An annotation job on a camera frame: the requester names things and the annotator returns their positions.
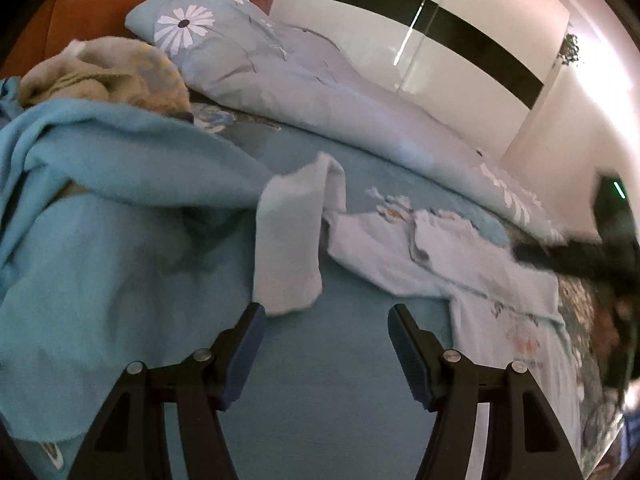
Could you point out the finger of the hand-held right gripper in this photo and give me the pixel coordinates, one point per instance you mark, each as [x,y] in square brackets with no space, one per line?
[540,255]

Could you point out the blue daisy print quilt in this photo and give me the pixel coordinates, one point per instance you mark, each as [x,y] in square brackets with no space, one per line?
[320,85]

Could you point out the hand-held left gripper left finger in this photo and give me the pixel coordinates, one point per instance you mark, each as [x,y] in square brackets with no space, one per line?
[244,351]

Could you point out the white wardrobe with black stripe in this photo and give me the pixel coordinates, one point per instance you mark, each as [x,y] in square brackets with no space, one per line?
[425,35]

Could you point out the pale blue baby garment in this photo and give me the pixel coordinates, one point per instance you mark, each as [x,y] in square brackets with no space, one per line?
[440,265]

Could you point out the teal fleece blanket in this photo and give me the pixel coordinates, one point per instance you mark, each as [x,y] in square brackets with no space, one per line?
[115,240]

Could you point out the teal floral bed sheet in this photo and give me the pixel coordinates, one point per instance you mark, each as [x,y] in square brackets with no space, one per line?
[325,390]

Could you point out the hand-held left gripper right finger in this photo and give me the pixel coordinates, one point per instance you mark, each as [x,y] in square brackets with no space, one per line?
[409,355]

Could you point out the beige crumpled towel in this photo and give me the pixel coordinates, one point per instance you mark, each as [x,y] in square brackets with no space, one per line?
[100,77]

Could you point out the green hanging plant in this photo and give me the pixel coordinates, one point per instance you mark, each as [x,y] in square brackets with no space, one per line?
[570,50]

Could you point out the wooden headboard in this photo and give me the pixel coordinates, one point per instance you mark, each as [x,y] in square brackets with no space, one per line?
[100,5]

